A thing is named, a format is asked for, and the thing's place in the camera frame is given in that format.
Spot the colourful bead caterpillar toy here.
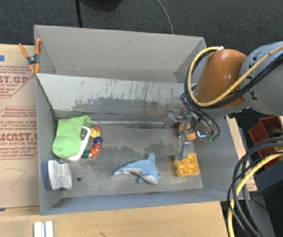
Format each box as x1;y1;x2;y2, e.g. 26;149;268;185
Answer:
81;125;104;159

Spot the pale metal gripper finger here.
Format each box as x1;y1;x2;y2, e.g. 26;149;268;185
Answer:
164;109;182;129
173;142;192;161

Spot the orange ball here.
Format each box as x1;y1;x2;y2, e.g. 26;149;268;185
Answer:
178;120;198;141

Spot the yellow toy building brick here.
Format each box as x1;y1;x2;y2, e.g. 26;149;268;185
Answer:
173;153;201;178

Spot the blue toy dolphin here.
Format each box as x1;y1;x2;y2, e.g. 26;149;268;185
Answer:
113;153;161;185

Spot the white toy phone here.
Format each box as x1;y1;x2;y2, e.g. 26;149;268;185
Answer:
66;125;91;162

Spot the grey metal bin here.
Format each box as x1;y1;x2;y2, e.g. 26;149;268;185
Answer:
34;25;247;216

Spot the brown cardboard board red print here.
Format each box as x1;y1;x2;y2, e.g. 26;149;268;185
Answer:
0;42;41;210

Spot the green sock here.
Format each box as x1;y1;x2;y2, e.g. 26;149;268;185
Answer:
52;115;92;159

